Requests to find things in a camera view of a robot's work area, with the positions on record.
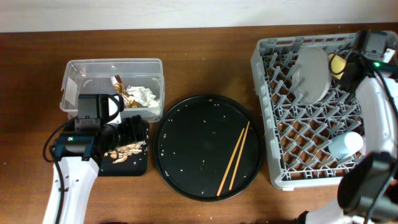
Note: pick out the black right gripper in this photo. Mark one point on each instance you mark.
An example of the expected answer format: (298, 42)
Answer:
(343, 83)

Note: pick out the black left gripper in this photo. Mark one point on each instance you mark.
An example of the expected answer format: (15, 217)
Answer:
(134, 132)

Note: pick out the yellow bowl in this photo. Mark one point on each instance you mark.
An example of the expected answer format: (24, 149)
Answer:
(336, 66)

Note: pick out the pile of peanut shells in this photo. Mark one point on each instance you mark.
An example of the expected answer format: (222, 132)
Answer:
(121, 154)

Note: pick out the gold foil snack wrapper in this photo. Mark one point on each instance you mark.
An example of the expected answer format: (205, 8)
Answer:
(120, 89)

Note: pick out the white tissue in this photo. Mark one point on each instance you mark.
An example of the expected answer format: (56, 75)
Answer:
(143, 96)

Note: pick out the grey round plate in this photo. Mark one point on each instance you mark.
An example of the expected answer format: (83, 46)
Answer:
(311, 78)

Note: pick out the light blue cup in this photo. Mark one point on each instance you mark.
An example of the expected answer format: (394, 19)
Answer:
(345, 145)

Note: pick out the wooden chopstick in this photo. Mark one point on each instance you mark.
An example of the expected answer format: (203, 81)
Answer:
(229, 163)
(239, 156)

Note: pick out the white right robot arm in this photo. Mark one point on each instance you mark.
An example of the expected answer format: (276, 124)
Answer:
(368, 193)

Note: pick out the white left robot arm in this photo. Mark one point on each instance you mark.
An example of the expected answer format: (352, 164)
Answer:
(81, 155)

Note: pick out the grey dishwasher rack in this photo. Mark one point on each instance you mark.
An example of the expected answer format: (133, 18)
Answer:
(297, 135)

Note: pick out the black rectangular tray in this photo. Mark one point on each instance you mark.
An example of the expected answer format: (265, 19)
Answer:
(135, 165)

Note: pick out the clear plastic bin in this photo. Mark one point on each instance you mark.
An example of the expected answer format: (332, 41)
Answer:
(93, 76)

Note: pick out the round black tray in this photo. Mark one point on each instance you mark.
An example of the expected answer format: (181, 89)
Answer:
(193, 144)

